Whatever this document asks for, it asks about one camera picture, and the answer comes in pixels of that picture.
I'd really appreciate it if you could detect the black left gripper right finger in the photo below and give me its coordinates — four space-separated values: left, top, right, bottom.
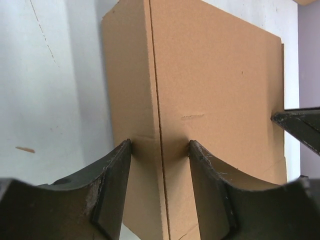
188 140 320 240

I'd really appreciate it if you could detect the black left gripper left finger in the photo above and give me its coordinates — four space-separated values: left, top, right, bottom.
0 139 131 240

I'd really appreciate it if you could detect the cardboard box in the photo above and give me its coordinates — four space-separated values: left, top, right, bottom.
293 0 317 6
101 0 287 240

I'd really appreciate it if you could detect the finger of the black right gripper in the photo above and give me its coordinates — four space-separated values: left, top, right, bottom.
271 106 320 156

